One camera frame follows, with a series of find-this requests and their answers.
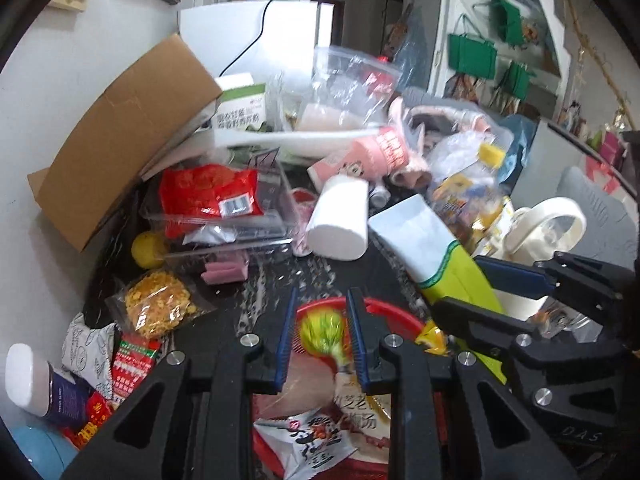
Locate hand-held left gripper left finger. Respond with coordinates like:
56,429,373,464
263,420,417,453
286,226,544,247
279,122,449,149
60,285,301,480

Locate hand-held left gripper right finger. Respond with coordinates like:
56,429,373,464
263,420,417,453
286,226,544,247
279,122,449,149
345,287,566,480

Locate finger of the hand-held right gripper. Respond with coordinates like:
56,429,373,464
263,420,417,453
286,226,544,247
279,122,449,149
474,252,637,329
431,297,539,357

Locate pale pink snack packet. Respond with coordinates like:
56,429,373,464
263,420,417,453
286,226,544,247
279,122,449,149
280,310,396,466

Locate red plastic basket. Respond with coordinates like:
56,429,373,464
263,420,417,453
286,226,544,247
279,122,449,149
250,296,451,480

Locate yellow snack packet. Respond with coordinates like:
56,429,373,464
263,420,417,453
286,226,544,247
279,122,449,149
415,322,451,356

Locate green and white tube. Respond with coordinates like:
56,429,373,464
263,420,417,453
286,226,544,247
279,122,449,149
367,192,506,381

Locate white snack packet black print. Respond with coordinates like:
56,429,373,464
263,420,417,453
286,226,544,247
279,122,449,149
252,410,361,480

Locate clear bag of yellow snacks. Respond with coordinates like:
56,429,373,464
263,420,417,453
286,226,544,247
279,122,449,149
106,269,216,340

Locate bag of colourful snacks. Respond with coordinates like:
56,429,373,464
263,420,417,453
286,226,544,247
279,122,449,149
427,132,516,258

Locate white kettle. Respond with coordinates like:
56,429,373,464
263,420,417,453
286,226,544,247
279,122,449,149
500,196,588,323

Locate pink block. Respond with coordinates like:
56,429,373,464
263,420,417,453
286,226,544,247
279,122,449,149
201,252,252,286

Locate grey embossed chair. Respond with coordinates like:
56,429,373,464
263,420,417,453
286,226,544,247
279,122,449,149
510,120,640,271

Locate clear plastic container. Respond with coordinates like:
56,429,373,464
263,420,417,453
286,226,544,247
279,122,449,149
140,147,301,271

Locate white paper roll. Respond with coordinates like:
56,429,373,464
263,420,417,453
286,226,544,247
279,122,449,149
305,177,371,261

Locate blue plastic bag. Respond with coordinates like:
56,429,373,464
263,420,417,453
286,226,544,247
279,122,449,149
495,115,538,196

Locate small white bottle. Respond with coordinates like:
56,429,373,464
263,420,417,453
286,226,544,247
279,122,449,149
369,180,391,208

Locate red and green striped packet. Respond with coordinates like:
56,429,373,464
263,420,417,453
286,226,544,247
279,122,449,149
111,337,163,408

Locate lemon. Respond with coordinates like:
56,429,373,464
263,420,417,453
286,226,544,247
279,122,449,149
131,232,168,270

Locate red food packet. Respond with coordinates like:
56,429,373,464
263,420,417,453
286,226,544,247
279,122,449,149
159,164,263,238

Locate pink paper cup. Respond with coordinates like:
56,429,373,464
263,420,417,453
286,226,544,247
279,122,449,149
306,127,413,186

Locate green cloth bag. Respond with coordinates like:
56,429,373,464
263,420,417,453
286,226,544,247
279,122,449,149
447,32,499,81
489,0,526,46
502,60,536,101

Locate white patterned packet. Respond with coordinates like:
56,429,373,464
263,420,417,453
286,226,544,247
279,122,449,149
61,312,118,401

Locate red gold candy wrappers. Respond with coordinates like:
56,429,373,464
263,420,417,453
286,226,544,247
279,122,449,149
62,390,118,451

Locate white and green box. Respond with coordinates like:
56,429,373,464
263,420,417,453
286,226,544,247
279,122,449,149
192,72,268,148

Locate clear zip bag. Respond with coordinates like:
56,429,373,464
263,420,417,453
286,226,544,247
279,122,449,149
272,45,403,161

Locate dark blue jar white lid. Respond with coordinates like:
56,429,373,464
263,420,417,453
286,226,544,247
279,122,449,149
5,342,93,431

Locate cardboard box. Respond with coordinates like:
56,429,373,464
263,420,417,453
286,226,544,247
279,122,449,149
27,32,223,253

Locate light blue round gadget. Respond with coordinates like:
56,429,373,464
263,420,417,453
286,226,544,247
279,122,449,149
10,425,81,480

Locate white refrigerator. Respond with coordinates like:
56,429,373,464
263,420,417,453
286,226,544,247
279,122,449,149
179,0,321,91

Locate black cable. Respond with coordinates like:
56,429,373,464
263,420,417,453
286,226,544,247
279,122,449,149
215,0,277,78

